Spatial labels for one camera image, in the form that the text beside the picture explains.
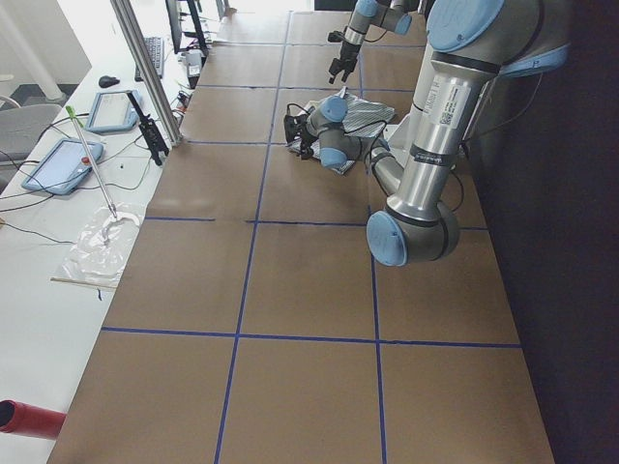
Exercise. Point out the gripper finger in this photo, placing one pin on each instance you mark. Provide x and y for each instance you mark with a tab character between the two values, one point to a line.
347	69
334	70

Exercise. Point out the aluminium frame post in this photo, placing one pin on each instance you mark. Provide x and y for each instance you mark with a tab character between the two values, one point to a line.
133	35

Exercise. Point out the clear plastic bag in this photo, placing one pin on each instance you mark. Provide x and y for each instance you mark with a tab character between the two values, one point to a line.
102	248

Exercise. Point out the lower teach pendant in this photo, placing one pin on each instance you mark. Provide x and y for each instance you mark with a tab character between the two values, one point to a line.
61	170

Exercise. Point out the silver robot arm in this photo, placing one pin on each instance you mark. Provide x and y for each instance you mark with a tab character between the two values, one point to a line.
393	17
469	44

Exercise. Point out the black clamp stand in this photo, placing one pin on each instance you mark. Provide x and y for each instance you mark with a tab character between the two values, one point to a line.
150	132

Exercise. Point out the red fire extinguisher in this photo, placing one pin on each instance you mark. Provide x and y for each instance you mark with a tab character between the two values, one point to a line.
31	421

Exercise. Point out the black computer mouse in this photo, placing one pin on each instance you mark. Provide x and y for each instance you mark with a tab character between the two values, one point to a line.
107	81

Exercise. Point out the black monitor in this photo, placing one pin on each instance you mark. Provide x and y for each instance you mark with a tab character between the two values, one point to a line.
176	28

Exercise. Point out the navy white striped polo shirt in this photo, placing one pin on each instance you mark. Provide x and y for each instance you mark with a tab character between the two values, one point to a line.
347	127

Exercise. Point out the metal reacher grabber tool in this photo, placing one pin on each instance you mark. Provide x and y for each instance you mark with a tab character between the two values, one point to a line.
114	217

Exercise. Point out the teach pendant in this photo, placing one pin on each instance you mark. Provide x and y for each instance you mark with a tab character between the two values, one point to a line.
111	112
61	170

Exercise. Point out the upper teach pendant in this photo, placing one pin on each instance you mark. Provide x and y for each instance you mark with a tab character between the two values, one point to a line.
111	112

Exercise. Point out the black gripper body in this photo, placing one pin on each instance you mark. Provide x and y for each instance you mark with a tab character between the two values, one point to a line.
306	138
348	50

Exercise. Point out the black keyboard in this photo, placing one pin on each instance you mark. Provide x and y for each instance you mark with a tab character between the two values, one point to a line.
155	50

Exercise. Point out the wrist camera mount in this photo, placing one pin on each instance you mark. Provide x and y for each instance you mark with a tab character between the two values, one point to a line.
335	37
289	120

